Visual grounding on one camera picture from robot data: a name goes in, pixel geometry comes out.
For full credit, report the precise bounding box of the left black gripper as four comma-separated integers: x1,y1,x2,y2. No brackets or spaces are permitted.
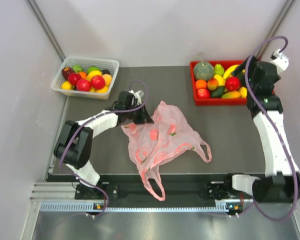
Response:
125,101,154,125

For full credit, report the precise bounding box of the red pomegranate fruit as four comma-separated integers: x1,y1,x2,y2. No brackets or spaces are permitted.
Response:
225,76,241,92

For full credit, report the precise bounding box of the green yellow fruit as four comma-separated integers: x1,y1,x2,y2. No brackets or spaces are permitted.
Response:
214,63,225,76

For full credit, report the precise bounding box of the dark green avocado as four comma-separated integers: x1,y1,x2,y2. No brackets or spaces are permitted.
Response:
210,86,225,99

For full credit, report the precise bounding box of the orange fruit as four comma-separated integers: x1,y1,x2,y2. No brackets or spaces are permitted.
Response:
195,79,207,90

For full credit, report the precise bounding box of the pink printed plastic bag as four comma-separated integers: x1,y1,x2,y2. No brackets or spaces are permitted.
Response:
121,101,212,201

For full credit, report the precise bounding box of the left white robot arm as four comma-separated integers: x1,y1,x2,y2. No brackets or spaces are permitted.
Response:
53,90,154,199

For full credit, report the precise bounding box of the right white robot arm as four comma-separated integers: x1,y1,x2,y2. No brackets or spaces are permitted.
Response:
223,57,300,203

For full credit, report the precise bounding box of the yellow fruit in basket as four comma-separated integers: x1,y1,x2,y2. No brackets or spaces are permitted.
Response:
85,71,102,82

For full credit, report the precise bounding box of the dark red fruit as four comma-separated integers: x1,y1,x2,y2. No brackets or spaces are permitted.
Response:
61,67,75,81

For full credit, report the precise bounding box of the yellow banana bunch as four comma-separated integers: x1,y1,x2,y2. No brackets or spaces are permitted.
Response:
223,64,239,80

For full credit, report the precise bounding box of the red green yellow mango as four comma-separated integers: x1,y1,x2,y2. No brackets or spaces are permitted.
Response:
221,90,242,99

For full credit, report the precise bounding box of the orange peach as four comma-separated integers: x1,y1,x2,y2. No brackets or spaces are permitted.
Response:
102,74,113,87

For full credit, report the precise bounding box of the green melon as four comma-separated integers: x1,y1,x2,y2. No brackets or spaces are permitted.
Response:
193,54,215,82

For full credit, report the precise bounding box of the red apple right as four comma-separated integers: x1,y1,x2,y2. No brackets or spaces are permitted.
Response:
90,75,106,90

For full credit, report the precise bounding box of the dark mangosteen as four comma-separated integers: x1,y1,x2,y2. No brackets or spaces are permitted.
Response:
101,69,111,75

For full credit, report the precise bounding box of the white perforated plastic basket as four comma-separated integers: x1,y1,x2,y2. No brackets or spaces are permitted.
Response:
51,56,120,100

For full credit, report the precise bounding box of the red apple in tray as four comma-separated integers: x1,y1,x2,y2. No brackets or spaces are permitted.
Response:
196,88,211,99

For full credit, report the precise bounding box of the red plastic tray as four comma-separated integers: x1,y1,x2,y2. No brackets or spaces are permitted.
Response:
189,59,277,107

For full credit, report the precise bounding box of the red apple middle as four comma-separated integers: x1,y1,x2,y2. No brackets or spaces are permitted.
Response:
76,78,91,92

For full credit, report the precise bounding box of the green apple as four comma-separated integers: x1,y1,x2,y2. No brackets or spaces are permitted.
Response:
87,66,100,74

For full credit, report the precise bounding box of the small orange tangerine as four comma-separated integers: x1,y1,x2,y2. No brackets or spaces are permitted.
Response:
78,71,87,79

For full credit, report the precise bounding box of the green lime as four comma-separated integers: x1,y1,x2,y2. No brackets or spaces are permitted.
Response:
72,64,84,73

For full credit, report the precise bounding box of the red apple left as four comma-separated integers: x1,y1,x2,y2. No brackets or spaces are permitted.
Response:
67,72,82,86

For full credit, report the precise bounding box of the yellow lemon in basket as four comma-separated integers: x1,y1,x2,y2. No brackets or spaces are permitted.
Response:
61,81,73,90

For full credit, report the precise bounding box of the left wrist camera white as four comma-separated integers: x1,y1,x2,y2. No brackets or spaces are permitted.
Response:
128,90,145,108

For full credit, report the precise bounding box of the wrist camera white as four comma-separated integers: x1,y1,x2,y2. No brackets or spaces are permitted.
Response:
270,49,289,74
128,90,145,108

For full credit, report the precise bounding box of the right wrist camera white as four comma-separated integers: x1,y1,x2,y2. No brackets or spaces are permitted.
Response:
270,49,289,74

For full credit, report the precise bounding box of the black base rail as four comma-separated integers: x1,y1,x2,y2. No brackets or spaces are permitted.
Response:
64,174,241,208

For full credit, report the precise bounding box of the grey slotted cable duct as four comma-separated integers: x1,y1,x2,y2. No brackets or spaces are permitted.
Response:
40,201,243,214

